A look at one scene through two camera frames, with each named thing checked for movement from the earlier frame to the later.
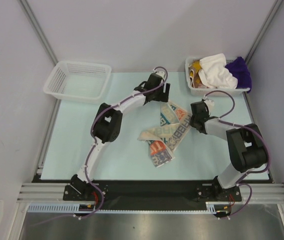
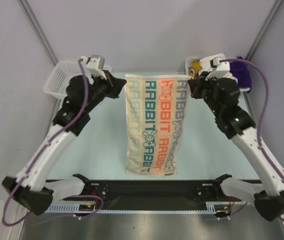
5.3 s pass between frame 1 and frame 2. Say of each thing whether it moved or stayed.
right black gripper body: moved
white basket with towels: stayed
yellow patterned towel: stayed
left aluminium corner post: stayed
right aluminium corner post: stayed
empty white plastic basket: stayed
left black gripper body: moved
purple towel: stayed
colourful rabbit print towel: moved
